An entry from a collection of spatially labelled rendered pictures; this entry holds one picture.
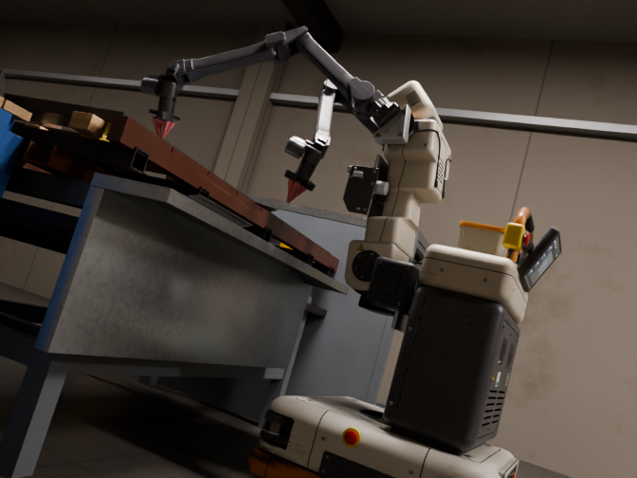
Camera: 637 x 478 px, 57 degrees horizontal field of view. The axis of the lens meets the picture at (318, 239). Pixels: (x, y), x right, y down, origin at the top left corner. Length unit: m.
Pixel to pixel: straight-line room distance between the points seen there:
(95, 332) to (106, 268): 0.14
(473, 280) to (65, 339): 1.01
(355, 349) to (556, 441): 2.14
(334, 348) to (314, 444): 1.11
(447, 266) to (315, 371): 1.27
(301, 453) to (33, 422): 0.68
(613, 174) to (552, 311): 1.10
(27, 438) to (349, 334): 1.60
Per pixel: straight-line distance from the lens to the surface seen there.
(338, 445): 1.65
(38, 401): 1.48
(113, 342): 1.44
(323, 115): 2.25
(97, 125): 1.44
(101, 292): 1.36
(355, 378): 2.70
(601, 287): 4.56
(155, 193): 1.22
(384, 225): 1.89
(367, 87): 1.92
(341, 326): 2.73
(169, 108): 2.13
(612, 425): 4.50
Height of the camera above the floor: 0.50
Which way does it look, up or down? 8 degrees up
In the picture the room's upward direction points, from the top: 16 degrees clockwise
